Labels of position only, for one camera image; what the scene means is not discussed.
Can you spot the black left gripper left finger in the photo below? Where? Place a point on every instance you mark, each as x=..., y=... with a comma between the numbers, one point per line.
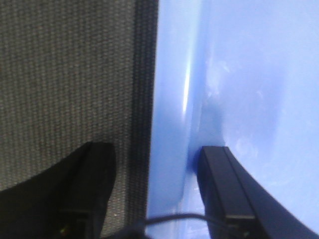
x=66, y=201

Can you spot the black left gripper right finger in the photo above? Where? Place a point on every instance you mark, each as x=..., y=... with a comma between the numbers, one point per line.
x=242, y=206

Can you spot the blue plastic tray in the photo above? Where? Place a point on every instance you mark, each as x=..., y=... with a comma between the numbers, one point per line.
x=242, y=74

